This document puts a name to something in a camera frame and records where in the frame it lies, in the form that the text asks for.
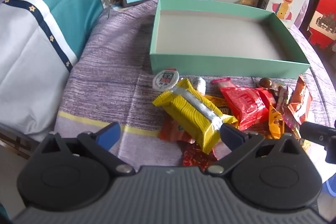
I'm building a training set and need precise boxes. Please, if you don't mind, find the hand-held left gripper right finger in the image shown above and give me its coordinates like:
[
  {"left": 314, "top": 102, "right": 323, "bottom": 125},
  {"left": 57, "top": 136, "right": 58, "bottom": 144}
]
[{"left": 206, "top": 123, "right": 303, "bottom": 176}]

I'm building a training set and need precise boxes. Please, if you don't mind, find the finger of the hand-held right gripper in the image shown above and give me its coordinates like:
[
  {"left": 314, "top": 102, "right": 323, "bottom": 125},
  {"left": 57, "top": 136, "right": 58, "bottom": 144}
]
[{"left": 300, "top": 121, "right": 336, "bottom": 165}]

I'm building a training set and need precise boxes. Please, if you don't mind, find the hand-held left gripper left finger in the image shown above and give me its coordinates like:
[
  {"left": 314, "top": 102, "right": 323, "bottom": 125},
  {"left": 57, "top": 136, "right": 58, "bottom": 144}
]
[{"left": 39, "top": 122, "right": 135, "bottom": 177}]

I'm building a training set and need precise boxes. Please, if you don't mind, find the plain red snack packet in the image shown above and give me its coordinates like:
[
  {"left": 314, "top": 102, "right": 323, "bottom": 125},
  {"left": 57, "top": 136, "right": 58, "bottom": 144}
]
[{"left": 211, "top": 78, "right": 272, "bottom": 132}]

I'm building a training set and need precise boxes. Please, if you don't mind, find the small red patterned packet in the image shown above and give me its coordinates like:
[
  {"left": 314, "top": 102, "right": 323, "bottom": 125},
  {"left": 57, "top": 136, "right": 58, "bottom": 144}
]
[{"left": 274, "top": 84, "right": 298, "bottom": 134}]

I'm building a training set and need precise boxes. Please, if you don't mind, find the yellow cartoon snack packet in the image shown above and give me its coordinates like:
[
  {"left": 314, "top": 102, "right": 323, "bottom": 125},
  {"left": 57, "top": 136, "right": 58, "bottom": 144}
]
[{"left": 268, "top": 105, "right": 286, "bottom": 140}]

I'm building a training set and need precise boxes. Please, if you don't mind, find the yellow wavy snack packet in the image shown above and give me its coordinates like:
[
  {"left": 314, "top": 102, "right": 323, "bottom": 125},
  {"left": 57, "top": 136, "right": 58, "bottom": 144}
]
[{"left": 152, "top": 78, "right": 239, "bottom": 154}]

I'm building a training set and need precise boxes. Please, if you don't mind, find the small white bottle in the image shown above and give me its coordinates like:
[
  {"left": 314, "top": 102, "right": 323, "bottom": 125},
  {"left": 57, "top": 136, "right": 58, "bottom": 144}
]
[{"left": 192, "top": 76, "right": 207, "bottom": 95}]

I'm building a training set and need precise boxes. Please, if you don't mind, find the brown ball candy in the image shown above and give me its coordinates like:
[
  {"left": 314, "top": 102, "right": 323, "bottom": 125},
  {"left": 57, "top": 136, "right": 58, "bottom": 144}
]
[{"left": 257, "top": 77, "right": 280, "bottom": 92}]

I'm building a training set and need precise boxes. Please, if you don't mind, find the small white cup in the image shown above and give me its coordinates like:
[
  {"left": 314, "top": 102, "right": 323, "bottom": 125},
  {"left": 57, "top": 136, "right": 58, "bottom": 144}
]
[{"left": 152, "top": 69, "right": 180, "bottom": 91}]

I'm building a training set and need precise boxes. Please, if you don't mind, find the shallow green cardboard box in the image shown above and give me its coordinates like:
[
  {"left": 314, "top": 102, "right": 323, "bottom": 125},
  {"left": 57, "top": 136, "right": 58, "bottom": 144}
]
[{"left": 149, "top": 0, "right": 311, "bottom": 80}]

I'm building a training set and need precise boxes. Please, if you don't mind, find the teal and white bag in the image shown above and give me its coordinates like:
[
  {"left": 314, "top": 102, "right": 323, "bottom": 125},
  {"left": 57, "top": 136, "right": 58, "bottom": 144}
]
[{"left": 0, "top": 0, "right": 104, "bottom": 143}]

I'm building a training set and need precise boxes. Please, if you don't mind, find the red gift box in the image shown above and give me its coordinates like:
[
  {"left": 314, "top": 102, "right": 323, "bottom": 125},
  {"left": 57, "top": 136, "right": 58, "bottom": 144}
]
[{"left": 306, "top": 0, "right": 336, "bottom": 50}]

